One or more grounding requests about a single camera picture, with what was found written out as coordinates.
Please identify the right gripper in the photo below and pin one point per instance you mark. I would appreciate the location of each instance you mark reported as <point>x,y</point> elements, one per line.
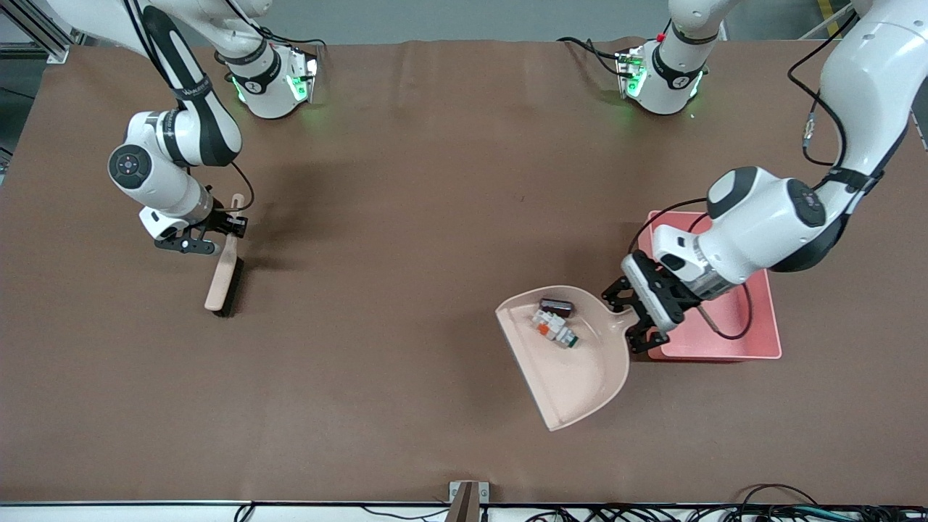
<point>220,222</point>

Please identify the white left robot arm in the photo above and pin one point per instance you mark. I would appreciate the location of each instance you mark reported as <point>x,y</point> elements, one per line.
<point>768,217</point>

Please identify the pink plastic bin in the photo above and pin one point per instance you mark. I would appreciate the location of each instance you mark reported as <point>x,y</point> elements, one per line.
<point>754,326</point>

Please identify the small black electronic part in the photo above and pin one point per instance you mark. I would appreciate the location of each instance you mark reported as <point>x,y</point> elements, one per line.
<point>557,306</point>

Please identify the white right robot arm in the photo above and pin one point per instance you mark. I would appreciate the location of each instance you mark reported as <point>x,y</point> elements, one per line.
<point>156,181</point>

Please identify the arm base panel green light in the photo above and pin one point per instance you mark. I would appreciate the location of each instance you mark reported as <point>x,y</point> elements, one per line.
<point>299,83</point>
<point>632,76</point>

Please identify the white orange electronic part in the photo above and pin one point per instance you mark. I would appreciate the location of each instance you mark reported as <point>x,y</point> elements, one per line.
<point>552,326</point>

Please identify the hand brush black bristles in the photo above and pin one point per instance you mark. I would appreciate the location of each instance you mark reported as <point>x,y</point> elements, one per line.
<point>221,279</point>

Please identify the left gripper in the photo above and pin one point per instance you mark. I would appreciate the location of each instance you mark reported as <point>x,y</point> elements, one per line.
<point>673,291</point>

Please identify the brown table mat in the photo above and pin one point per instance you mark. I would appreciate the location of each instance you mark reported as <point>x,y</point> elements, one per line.
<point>362,406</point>

